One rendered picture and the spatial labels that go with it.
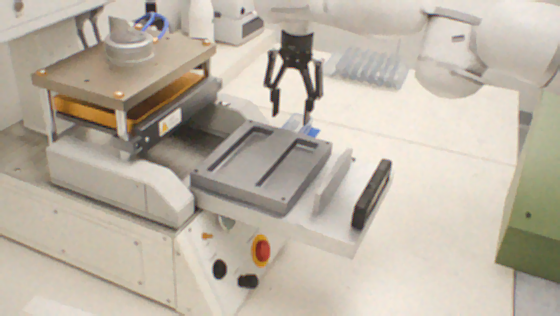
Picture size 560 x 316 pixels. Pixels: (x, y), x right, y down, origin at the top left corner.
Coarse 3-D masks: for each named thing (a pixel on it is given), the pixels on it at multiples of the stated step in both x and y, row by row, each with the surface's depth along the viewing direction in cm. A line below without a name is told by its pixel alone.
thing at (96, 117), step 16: (176, 80) 100; (192, 80) 100; (64, 96) 92; (160, 96) 94; (176, 96) 95; (64, 112) 93; (80, 112) 91; (96, 112) 89; (112, 112) 88; (128, 112) 89; (144, 112) 89; (96, 128) 91; (112, 128) 90; (128, 128) 88
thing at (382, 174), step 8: (384, 160) 91; (376, 168) 89; (384, 168) 89; (376, 176) 86; (384, 176) 87; (368, 184) 85; (376, 184) 85; (368, 192) 83; (376, 192) 84; (360, 200) 81; (368, 200) 81; (360, 208) 80; (368, 208) 81; (352, 216) 81; (360, 216) 80; (352, 224) 82; (360, 224) 81
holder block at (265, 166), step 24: (240, 144) 98; (264, 144) 95; (288, 144) 96; (312, 144) 97; (216, 168) 91; (240, 168) 89; (264, 168) 89; (288, 168) 92; (312, 168) 90; (216, 192) 87; (240, 192) 85; (264, 192) 84; (288, 192) 84
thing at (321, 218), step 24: (336, 168) 88; (360, 168) 95; (192, 192) 87; (312, 192) 89; (336, 192) 89; (360, 192) 89; (384, 192) 91; (240, 216) 86; (264, 216) 83; (288, 216) 83; (312, 216) 83; (336, 216) 84; (312, 240) 82; (336, 240) 80; (360, 240) 82
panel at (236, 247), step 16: (192, 224) 88; (208, 224) 91; (240, 224) 99; (192, 240) 87; (208, 240) 91; (224, 240) 94; (240, 240) 98; (256, 240) 102; (272, 240) 107; (208, 256) 90; (224, 256) 94; (240, 256) 98; (256, 256) 101; (272, 256) 106; (208, 272) 90; (240, 272) 97; (256, 272) 101; (224, 288) 93; (240, 288) 96; (224, 304) 92; (240, 304) 96
